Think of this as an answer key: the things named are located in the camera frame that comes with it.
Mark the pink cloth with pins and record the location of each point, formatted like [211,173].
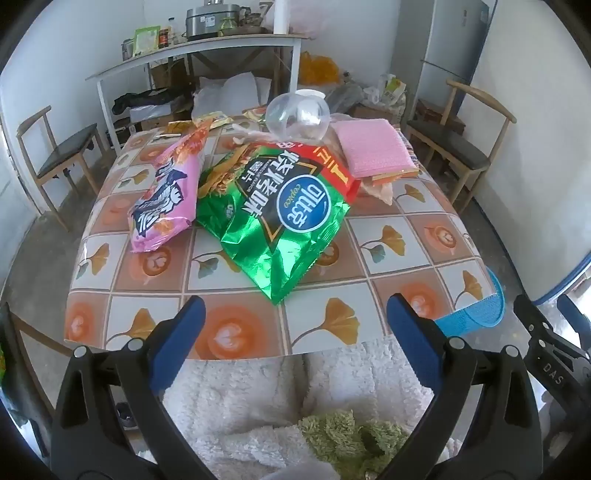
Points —
[369,147]

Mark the wooden chair leg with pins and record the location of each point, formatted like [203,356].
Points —
[32,325]

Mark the green fluffy cloth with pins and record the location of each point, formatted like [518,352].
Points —
[351,438]

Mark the clear plastic bowl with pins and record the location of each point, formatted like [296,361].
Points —
[295,117]

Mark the grey plastic bag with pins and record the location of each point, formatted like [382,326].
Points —
[346,94]

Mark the wooden chair with dark seat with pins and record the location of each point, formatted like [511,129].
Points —
[448,143]
[64,152]

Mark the metal cup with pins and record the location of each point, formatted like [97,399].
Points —
[127,50]

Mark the white paper roll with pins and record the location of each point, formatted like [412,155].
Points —
[281,18]

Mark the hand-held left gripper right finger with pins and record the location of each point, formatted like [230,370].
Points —
[411,337]

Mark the white long desk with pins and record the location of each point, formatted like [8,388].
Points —
[184,50]

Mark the dark jar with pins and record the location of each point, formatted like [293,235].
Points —
[164,39]

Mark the blue plastic wastebasket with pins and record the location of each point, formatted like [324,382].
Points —
[480,314]

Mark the green snack bag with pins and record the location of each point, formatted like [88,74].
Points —
[277,230]

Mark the orange plastic bag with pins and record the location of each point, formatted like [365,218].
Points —
[318,69]

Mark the black cloth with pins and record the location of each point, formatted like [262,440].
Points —
[143,99]

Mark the silver cooking pot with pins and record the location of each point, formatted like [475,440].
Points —
[207,21]

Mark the cardboard box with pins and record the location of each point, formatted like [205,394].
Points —
[166,74]

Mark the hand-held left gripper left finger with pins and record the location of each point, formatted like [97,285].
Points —
[182,337]

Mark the white plastic bag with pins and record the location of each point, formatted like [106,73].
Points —
[385,90]

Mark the dark red stool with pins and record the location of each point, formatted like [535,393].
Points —
[436,113]

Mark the white fluffy robe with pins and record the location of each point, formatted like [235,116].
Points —
[240,392]

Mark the green packet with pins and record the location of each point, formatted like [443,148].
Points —
[145,41]

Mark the grey refrigerator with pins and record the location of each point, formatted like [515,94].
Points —
[452,41]

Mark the white sacks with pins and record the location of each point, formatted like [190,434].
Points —
[231,92]

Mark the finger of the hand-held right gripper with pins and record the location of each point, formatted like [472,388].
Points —
[572,314]
[538,337]

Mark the beige wrapper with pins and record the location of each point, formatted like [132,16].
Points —
[378,190]

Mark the pink snack bag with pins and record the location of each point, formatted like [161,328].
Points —
[161,198]

